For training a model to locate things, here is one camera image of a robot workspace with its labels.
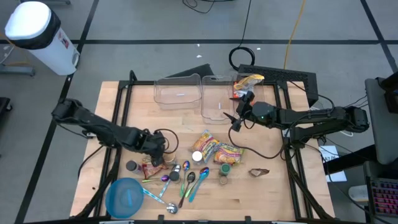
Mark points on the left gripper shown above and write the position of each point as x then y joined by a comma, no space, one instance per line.
150,143

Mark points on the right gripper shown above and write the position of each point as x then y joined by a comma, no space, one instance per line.
258,113

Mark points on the yellow ramen noodle packet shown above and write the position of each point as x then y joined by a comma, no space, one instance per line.
250,80

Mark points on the white lid spice jar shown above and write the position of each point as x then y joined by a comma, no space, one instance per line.
197,156

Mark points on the teal plastic spoon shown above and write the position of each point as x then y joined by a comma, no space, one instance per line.
195,190

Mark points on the rainbow metal spoon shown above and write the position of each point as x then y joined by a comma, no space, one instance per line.
204,171

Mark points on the blue-edged yellow ramen packet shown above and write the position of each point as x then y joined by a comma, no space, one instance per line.
208,144

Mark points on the green lid spice jar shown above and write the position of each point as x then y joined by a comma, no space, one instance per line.
225,169

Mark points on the brown paper packet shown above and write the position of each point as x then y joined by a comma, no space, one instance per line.
262,171

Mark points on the small brown lid jar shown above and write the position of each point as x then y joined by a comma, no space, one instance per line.
223,180

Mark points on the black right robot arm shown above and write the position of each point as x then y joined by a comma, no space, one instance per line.
311,116

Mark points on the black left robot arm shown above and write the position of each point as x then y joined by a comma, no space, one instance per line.
93,123

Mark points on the narrow clear plastic bin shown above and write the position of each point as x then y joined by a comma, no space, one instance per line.
217,99
259,96

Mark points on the dark metal spoon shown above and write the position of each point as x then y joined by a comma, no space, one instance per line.
190,178

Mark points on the blue plastic bowl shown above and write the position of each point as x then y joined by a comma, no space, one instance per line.
124,199

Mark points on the black table clamp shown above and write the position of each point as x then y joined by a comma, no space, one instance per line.
248,219
161,218

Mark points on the black flat panel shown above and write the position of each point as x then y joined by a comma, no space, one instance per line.
196,71

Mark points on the wide clear plastic bin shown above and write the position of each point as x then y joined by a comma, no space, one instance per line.
177,93

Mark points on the white paper sheet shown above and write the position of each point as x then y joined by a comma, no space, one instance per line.
339,177

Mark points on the white round object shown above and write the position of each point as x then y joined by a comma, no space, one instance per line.
357,193

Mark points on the black desk equipment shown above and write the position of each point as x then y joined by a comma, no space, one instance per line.
392,96

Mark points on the black floor object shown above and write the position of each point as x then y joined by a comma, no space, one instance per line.
3,105

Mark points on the backlit keyboard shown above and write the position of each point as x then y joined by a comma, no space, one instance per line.
385,196

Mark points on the grey metal bar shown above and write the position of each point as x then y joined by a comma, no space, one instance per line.
15,70

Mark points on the white trash can black liner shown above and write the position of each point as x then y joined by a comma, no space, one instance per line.
37,21

